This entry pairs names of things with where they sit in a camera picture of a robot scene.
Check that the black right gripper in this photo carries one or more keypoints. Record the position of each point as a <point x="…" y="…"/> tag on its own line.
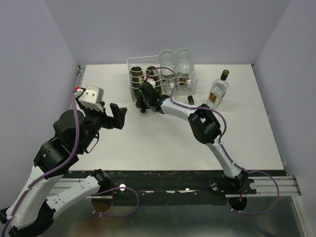
<point x="138" y="104"/>

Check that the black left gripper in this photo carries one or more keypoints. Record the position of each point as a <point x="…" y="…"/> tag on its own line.
<point x="119" y="114"/>

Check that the green wine bottle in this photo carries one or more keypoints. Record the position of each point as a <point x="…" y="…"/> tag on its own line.
<point x="137" y="79"/>

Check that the dark wine bottle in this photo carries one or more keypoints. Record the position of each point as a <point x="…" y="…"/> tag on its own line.
<point x="154" y="75"/>

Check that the clear tall bottle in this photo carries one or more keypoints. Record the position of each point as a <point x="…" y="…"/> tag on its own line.
<point x="169" y="85"/>

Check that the clear square bottle brown label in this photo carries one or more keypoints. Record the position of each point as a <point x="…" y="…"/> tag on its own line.
<point x="183" y="81"/>

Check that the round clear bottle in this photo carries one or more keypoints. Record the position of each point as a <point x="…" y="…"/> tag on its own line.
<point x="185" y="64"/>
<point x="167" y="63"/>

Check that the clear flask bottle black cap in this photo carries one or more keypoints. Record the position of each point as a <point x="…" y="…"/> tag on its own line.
<point x="218" y="90"/>

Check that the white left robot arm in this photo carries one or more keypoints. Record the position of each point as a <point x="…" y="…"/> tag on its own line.
<point x="34" y="211"/>

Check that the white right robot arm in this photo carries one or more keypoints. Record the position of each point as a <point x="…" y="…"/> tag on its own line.
<point x="205" y="128"/>

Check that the small black bottle cap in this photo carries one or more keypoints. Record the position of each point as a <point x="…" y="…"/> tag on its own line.
<point x="190" y="100"/>

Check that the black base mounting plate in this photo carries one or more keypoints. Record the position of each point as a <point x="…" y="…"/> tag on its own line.
<point x="162" y="188"/>

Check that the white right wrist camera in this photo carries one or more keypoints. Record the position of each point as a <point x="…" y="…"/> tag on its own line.
<point x="151" y="82"/>

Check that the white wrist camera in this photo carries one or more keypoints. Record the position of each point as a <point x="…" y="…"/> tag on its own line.
<point x="151" y="82"/>
<point x="90" y="97"/>

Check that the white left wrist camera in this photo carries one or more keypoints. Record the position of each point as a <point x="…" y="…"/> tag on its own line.
<point x="90" y="97"/>

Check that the white wire wine rack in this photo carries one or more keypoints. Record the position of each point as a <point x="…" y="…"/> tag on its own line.
<point x="145" y="62"/>

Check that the aluminium rail frame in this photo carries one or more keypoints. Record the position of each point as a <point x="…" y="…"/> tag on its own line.
<point x="273" y="186"/>

